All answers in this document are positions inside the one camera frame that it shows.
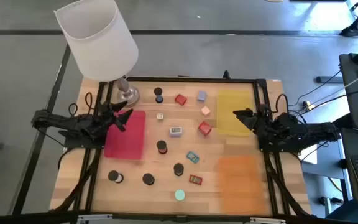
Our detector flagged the yellow translucent plastic bin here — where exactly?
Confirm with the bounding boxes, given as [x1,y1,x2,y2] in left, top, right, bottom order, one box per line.
[216,89,255,137]

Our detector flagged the black-lid jar dark contents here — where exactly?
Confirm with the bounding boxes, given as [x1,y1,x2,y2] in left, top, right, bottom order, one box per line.
[142,173,155,187]

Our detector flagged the black-lid jar orange contents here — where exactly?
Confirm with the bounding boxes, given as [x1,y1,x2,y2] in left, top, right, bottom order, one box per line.
[173,162,185,177]

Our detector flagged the red digital clock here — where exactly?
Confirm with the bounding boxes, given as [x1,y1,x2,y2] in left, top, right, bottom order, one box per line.
[188,174,204,186]

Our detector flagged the small red cube box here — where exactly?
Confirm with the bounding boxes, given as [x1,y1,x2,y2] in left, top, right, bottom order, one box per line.
[174,94,188,106]

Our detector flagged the large red cube box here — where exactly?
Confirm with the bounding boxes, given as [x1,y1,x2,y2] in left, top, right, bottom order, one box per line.
[198,121,213,136]

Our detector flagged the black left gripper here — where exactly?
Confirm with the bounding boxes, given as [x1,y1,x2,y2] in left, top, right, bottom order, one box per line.
[93,101,134,138]

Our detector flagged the pink translucent plastic bin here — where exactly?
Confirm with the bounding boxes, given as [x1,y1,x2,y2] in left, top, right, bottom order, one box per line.
[103,109,147,161]

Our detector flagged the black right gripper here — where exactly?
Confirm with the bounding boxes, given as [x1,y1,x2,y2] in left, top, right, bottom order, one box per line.
[233,105,275,135]

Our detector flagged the black floor frame bar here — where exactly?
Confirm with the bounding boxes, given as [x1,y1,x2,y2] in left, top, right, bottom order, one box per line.
[11,45,71,215]

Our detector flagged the orange translucent plastic bin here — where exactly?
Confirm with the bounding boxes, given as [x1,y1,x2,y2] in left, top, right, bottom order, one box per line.
[218,155,269,215]

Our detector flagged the black aluminium table frame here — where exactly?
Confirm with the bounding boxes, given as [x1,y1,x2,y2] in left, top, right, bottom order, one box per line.
[50,76,315,223]

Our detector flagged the white rectangular block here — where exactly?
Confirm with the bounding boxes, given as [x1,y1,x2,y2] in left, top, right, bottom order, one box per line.
[169,126,183,138]

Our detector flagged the grey desk foot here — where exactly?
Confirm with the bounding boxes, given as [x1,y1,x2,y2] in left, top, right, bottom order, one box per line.
[315,76,343,84]

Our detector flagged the teal digital clock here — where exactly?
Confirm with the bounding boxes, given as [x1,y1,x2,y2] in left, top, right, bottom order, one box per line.
[186,151,200,164]

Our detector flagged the black-lid jar white contents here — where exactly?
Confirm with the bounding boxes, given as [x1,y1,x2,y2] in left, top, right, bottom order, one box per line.
[108,170,124,184]

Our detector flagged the black-lid jar blue contents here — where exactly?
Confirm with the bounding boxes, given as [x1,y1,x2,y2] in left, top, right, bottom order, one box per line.
[154,87,164,104]

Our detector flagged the table lamp white shade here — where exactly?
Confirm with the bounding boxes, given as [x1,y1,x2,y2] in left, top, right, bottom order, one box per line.
[53,0,141,106]

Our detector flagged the black-lid jar red contents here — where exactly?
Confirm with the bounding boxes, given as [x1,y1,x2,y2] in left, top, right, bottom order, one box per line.
[156,139,168,156]

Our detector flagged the silver frame bracket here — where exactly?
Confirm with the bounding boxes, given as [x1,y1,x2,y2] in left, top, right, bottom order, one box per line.
[249,217,286,224]
[78,213,114,223]

